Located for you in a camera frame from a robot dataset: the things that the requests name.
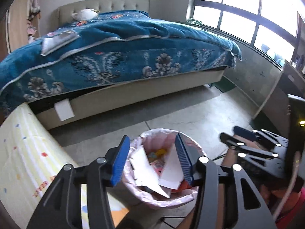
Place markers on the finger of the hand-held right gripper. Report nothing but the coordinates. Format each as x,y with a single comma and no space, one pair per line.
245,133
228,139

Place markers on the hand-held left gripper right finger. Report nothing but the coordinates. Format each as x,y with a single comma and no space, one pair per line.
184,162

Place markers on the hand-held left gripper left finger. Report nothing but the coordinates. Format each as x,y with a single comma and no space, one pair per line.
120,162

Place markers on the white paper sheet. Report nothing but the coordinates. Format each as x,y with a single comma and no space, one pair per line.
145,171

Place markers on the trash bin with pink bag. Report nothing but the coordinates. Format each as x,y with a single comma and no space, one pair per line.
133,190

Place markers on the colourful snack wrappers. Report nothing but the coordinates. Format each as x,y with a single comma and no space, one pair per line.
158,162

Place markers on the wooden desk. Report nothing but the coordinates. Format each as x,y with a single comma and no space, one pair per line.
283,88

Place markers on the green floor mat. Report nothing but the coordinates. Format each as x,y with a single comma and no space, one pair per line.
222,84

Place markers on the person's red patterned clothing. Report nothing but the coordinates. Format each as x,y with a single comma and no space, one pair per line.
290,207

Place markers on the beige upholstered bed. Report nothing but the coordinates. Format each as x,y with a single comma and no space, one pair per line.
143,93

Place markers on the white paper tag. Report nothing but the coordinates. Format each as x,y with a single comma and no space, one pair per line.
64,111

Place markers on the yellow striped tablecloth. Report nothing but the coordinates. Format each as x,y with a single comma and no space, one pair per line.
26,152

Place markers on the bed with blue blanket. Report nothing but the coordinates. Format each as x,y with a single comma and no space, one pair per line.
114,43

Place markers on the green cloth on windowsill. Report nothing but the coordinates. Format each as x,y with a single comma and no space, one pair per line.
194,21

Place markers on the large window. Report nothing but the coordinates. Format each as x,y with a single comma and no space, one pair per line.
238,9

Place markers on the grey book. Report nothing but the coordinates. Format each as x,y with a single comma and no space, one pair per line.
58,43

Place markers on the white plush toy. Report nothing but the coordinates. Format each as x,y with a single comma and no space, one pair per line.
84,14

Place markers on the wooden wardrobe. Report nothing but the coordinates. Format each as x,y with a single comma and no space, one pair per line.
19,21

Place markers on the hanging patterned clothes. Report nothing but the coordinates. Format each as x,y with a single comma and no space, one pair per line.
32,12

